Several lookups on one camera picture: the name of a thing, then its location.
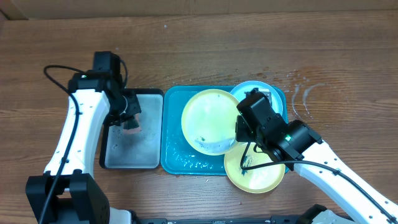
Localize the pink and green sponge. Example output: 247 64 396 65
123 113 142 134

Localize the yellow plate with blue stain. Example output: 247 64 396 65
181 89 239 156

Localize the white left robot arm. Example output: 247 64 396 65
25 68 141 223

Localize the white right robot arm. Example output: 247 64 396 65
236 89 397 223

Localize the black tray with soapy water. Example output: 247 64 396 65
99 88 164 169

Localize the light blue plate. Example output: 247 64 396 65
230 81 284 114

